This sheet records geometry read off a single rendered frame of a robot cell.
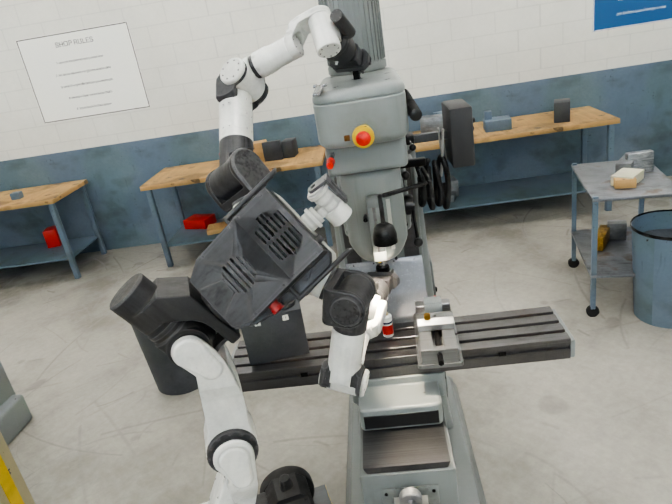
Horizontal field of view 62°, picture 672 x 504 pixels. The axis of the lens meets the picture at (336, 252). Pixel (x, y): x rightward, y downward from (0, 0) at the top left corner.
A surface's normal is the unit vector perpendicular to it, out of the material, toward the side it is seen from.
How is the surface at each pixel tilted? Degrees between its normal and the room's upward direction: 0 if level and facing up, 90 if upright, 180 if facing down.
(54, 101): 90
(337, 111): 90
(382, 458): 0
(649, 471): 0
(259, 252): 75
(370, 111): 90
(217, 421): 90
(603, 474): 0
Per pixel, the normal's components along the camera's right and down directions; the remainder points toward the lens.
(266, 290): -0.26, 0.16
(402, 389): -0.15, -0.91
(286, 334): 0.15, 0.36
